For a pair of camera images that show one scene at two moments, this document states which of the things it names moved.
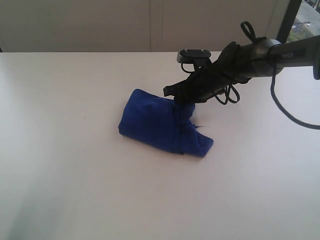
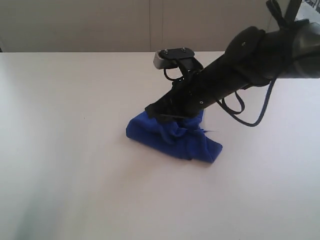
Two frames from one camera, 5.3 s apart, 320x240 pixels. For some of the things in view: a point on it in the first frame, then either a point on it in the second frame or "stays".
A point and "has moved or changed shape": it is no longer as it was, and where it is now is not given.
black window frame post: x=291 y=12 stays
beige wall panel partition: x=106 y=26 stays
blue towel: x=160 y=120 has moved or changed shape
